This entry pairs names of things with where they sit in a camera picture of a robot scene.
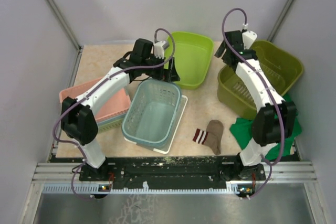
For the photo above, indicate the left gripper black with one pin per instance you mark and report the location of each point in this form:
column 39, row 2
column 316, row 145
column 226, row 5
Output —
column 170, row 75

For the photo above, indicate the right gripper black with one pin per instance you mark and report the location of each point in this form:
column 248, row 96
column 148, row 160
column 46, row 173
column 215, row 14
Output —
column 220, row 51

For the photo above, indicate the lime green plastic tub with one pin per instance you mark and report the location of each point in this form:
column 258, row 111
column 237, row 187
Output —
column 192, row 57

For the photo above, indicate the light blue perforated basket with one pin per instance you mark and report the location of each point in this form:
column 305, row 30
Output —
column 152, row 113

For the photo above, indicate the pink perforated basket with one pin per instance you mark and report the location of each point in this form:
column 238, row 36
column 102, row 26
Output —
column 116, row 105

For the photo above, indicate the olive green large container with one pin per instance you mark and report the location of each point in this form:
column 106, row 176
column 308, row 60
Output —
column 280, row 67

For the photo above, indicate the white perforated basket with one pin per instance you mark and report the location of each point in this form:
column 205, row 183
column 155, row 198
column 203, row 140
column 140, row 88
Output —
column 165, row 148

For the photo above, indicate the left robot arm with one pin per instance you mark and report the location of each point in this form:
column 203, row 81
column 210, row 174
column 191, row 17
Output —
column 77, row 118

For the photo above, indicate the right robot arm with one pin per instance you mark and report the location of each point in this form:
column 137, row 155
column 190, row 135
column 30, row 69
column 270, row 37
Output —
column 275, row 116

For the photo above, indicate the brown striped sock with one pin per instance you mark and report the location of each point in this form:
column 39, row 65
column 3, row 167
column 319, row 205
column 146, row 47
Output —
column 211, row 137

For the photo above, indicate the light green perforated basket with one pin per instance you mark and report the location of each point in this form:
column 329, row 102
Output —
column 106, row 126

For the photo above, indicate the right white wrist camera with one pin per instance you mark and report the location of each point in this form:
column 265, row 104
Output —
column 248, row 36

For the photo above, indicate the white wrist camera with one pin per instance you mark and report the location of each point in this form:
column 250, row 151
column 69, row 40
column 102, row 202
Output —
column 248, row 36
column 159, row 48

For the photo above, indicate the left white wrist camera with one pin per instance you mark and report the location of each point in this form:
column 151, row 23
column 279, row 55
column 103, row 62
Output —
column 159, row 48

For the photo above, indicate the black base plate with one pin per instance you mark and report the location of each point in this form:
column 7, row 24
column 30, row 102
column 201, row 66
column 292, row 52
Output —
column 246, row 175

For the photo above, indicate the aluminium frame rail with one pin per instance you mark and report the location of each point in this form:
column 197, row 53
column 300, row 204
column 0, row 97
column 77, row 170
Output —
column 283, row 172

